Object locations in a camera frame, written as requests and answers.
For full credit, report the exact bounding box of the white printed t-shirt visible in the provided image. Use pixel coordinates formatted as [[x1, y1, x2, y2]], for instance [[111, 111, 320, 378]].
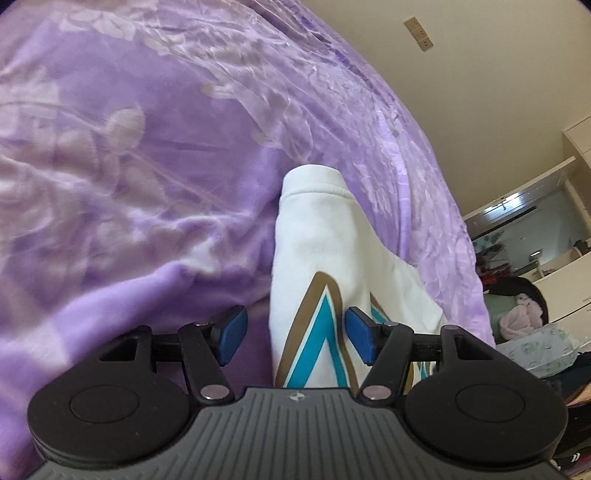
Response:
[[269, 165, 451, 392]]

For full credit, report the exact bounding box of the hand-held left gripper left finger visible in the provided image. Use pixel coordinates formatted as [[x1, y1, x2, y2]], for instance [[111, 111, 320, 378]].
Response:
[[97, 305, 249, 402]]

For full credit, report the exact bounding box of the beige wall outlet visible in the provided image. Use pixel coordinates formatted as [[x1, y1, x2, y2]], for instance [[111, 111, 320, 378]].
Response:
[[403, 16, 435, 51]]

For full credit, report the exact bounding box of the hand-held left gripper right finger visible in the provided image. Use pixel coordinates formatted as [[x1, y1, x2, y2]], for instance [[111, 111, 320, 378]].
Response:
[[345, 306, 498, 400]]

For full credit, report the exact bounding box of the dark chair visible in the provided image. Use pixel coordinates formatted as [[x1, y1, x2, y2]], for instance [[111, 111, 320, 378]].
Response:
[[482, 276, 553, 344]]

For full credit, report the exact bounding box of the pale floral cloth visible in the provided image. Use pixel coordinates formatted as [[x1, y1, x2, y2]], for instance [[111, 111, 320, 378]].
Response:
[[498, 320, 588, 378]]

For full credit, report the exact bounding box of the pink cloth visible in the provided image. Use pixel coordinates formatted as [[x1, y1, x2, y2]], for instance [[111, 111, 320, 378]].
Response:
[[501, 293, 546, 341]]

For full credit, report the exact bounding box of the white desk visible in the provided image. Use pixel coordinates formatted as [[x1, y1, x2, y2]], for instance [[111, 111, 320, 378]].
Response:
[[531, 251, 591, 326]]

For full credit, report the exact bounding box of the purple floral bedspread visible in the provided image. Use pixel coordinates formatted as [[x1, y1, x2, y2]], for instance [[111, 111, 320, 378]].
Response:
[[0, 0, 498, 480]]

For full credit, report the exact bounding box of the white wardrobe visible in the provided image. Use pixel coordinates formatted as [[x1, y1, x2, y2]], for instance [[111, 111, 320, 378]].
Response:
[[562, 115, 591, 185]]

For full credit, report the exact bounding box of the dark clothes pile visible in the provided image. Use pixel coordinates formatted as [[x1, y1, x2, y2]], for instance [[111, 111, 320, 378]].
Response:
[[547, 339, 591, 476]]

